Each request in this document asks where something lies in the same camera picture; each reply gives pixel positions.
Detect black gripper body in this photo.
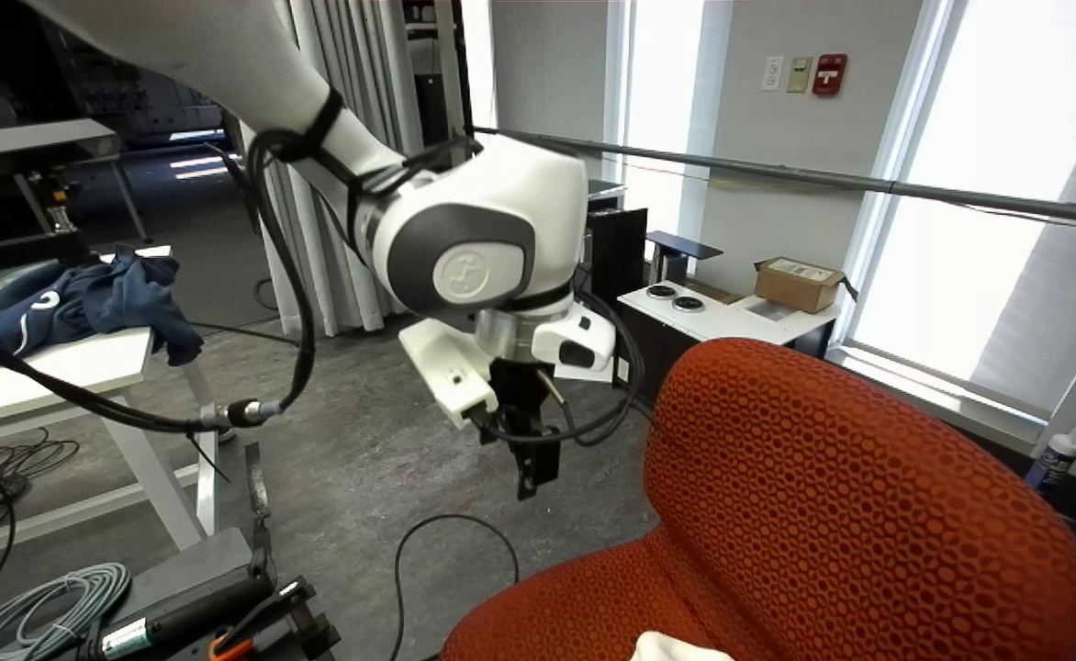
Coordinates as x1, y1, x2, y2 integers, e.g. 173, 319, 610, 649
475, 361, 564, 464

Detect white waffle towel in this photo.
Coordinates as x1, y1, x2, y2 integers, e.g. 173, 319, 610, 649
629, 627, 736, 661

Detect red fabric office chair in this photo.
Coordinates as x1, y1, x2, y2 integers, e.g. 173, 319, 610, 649
438, 338, 1076, 661

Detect black computer tower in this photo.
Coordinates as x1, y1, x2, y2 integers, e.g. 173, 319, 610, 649
589, 201, 652, 304

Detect grey vertical curtains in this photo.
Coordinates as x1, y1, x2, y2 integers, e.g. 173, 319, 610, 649
237, 0, 421, 343

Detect black desk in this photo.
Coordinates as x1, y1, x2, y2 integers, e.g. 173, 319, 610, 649
643, 228, 726, 288

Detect open cardboard box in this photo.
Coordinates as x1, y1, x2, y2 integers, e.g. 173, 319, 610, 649
753, 253, 847, 316

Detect narrow bright window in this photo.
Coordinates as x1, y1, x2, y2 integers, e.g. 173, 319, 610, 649
603, 0, 736, 248

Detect metal shelf unit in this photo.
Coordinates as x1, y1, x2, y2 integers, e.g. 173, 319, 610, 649
388, 0, 476, 162

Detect dark blue cloth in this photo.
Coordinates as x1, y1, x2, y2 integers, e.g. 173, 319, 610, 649
0, 248, 206, 372

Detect red fire alarm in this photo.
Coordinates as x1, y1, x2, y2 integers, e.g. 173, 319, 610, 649
807, 50, 853, 102

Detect white work table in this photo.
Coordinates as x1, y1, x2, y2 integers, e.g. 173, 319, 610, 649
0, 244, 229, 567

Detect large bright window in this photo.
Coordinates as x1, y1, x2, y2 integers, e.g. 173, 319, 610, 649
845, 0, 1076, 426

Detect grey adjustable stand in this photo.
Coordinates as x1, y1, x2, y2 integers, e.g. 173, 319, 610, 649
0, 113, 125, 278

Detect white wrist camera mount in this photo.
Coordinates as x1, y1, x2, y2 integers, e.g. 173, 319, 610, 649
394, 316, 508, 434

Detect thin black floor cable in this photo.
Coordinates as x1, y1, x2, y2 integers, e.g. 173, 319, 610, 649
386, 512, 526, 661

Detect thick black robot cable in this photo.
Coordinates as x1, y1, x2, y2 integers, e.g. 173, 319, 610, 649
0, 87, 639, 453

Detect clamp with orange handle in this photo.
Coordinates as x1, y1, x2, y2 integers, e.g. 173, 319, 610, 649
98, 573, 346, 661

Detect beige wall plate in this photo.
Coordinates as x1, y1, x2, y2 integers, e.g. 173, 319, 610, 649
786, 54, 818, 98

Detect grey coiled cable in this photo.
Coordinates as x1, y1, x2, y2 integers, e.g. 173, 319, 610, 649
0, 557, 136, 661

